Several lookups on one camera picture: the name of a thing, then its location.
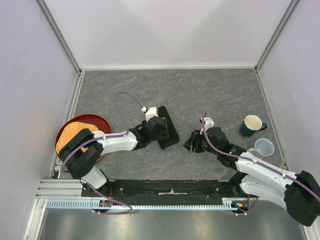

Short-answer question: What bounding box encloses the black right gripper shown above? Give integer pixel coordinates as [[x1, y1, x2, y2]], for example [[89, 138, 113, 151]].
[[181, 129, 219, 156]]

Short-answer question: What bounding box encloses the black zippered tool case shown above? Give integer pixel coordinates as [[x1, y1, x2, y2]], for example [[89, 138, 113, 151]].
[[157, 106, 180, 150]]

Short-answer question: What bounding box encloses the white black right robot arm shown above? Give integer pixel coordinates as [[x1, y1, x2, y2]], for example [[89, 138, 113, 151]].
[[183, 127, 320, 227]]

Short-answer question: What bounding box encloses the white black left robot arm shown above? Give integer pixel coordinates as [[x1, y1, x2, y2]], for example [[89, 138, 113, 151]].
[[59, 116, 175, 197]]

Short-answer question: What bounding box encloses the cream yellow cup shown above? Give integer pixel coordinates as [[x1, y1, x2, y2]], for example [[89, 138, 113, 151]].
[[93, 130, 105, 137]]

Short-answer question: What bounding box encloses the dark green mug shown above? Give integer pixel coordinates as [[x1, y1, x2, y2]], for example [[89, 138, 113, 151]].
[[239, 115, 268, 138]]

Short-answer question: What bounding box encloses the clear plastic cup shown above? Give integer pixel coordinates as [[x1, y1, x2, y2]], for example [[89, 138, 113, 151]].
[[247, 138, 275, 158]]

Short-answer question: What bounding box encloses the woven bamboo mat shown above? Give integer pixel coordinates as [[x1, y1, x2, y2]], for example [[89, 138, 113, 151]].
[[55, 121, 99, 155]]

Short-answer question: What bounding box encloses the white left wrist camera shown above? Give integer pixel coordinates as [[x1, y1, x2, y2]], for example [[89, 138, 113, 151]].
[[141, 106, 159, 122]]

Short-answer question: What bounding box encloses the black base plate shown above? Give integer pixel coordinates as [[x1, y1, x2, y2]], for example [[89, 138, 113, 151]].
[[80, 179, 256, 206]]

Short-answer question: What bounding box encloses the slotted cable duct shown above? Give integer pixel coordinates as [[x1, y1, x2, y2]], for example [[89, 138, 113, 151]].
[[46, 199, 239, 211]]

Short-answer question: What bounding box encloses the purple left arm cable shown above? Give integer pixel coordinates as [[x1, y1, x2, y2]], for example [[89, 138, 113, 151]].
[[59, 92, 147, 216]]

